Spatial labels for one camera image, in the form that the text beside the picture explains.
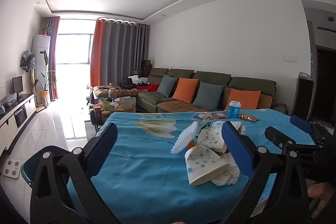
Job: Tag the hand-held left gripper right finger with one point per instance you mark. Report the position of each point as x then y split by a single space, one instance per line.
236 150

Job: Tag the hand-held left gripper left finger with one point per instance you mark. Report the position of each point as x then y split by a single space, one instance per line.
105 145

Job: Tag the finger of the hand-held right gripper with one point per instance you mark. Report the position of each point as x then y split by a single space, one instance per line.
302 124
275 136

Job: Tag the dotted paper cup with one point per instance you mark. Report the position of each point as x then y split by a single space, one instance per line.
202 163
212 138

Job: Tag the green zigzag edge snack packet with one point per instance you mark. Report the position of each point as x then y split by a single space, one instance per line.
206 126

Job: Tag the dark teal trash bin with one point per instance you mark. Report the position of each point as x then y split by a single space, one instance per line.
29 169

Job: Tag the person's right hand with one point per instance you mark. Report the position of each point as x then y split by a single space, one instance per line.
325 195

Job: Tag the dark coffee table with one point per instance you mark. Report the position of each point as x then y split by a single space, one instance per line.
90 121

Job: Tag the gold foil wrapper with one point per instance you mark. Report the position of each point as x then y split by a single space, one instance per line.
248 117

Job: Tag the blue cup with white lid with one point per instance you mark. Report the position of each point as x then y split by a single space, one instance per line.
233 111

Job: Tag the small orange scrap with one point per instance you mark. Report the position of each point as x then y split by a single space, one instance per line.
191 144

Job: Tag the beige snack bag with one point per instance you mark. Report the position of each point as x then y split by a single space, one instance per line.
128 104

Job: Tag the blue floral printed blanket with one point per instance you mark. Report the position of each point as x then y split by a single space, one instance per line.
147 169

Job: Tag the dark wooden door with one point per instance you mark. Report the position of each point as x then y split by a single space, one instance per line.
325 82

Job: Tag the orange cushion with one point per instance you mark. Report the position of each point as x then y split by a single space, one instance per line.
185 90
242 99

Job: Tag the teal cushion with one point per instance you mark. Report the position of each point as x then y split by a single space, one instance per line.
166 85
208 95

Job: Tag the black cloth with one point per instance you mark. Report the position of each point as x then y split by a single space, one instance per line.
127 85

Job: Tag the white plastic bag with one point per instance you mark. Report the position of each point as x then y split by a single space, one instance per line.
137 80

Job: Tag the red cloth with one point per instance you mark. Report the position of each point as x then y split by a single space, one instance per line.
151 88

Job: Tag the green sectional sofa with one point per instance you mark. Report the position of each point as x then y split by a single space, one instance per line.
210 77

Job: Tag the tall plant in yellow pot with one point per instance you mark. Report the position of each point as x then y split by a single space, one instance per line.
44 94

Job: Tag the dark wooden box stack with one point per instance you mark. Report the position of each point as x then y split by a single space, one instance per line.
146 66

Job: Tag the orange curtain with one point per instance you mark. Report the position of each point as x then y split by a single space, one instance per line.
97 56
55 69

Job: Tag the grey curtain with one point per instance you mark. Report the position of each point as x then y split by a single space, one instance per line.
49 26
126 50

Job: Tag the white black tv cabinet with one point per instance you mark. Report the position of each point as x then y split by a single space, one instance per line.
10 124

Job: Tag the white bathroom scale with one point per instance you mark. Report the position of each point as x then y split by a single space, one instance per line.
10 167

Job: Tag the balcony window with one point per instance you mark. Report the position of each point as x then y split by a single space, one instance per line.
76 50

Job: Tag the white standing air conditioner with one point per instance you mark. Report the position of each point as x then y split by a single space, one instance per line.
40 64

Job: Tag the plastic wrapped item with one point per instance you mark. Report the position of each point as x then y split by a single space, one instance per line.
11 99

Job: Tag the black monitor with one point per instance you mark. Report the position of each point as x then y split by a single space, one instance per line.
17 85

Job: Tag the blue white ceramic jar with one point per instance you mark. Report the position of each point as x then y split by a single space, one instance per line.
2 109

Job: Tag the covered standing fan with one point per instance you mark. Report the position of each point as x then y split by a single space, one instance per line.
27 61

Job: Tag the small green potted plant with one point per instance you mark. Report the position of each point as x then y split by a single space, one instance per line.
45 29

